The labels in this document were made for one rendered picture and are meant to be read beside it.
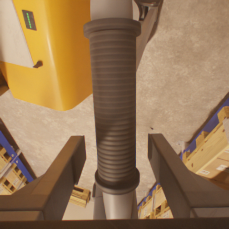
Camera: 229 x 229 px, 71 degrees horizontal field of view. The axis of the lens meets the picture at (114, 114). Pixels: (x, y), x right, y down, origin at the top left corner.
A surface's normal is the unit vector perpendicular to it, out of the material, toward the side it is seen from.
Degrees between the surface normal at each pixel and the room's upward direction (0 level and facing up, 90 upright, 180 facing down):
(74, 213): 90
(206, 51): 0
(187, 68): 0
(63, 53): 45
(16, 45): 0
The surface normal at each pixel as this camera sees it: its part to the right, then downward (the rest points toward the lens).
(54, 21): 0.49, 0.67
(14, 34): -0.27, 0.68
